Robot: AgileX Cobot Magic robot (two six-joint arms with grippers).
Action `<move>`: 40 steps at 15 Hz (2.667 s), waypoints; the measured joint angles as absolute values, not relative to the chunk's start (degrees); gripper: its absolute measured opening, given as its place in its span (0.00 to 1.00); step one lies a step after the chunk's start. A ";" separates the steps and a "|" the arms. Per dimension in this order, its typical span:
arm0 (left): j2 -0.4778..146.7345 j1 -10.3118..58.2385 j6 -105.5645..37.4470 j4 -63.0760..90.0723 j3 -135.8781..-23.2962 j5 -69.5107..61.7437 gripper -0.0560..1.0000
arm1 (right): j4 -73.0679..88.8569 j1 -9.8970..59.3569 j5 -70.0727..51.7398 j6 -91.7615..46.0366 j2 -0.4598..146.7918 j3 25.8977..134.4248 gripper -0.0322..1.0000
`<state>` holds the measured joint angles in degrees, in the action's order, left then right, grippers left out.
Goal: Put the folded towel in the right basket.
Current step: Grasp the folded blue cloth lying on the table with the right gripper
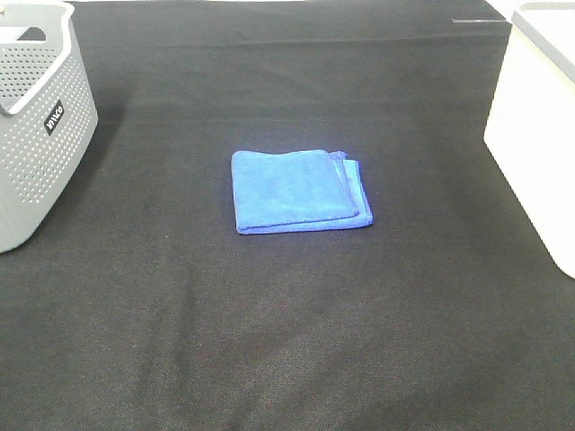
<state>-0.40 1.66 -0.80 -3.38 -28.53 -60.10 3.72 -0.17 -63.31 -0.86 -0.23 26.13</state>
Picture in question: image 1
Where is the blue microfiber towel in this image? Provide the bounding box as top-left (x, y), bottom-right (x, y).
top-left (231, 150), bottom-right (373, 234)

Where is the grey perforated plastic basket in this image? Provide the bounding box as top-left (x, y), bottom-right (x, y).
top-left (1, 1), bottom-right (98, 252)

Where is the white plastic storage bin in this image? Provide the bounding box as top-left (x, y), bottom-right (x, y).
top-left (484, 1), bottom-right (574, 277)

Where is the black fabric table cloth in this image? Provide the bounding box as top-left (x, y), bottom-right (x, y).
top-left (1, 1), bottom-right (574, 430)

